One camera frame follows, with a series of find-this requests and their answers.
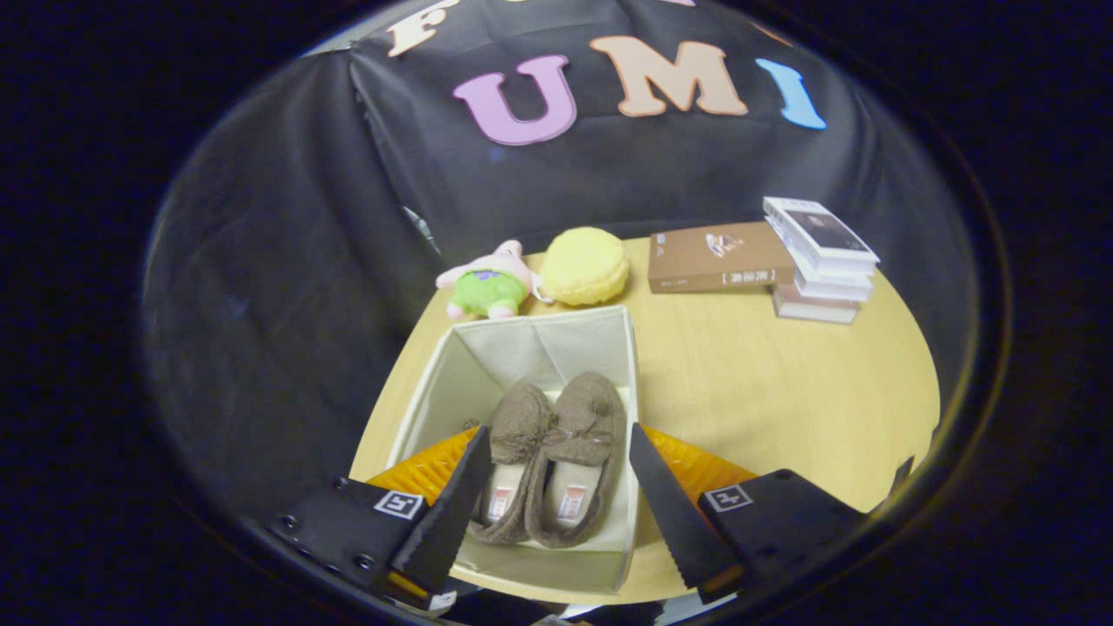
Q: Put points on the brown book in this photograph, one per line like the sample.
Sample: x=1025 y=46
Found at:
x=717 y=256

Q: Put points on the yellow round plush cushion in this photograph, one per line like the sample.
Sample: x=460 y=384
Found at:
x=584 y=265

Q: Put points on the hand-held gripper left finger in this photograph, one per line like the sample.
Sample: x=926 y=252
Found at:
x=448 y=513

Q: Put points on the pale pink book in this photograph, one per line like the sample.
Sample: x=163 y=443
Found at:
x=813 y=310

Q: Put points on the pink and green plush toy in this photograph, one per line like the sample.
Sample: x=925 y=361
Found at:
x=487 y=287

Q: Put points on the beige fabric storage box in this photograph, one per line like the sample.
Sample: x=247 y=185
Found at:
x=474 y=365

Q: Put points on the white book with dark picture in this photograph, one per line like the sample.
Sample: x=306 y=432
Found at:
x=822 y=228

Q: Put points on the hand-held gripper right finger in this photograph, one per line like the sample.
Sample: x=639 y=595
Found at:
x=674 y=513

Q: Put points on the black backdrop cloth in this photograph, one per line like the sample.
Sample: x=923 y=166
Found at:
x=287 y=261

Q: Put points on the brown fuzzy shoe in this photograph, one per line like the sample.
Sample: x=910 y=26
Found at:
x=522 y=417
x=587 y=417

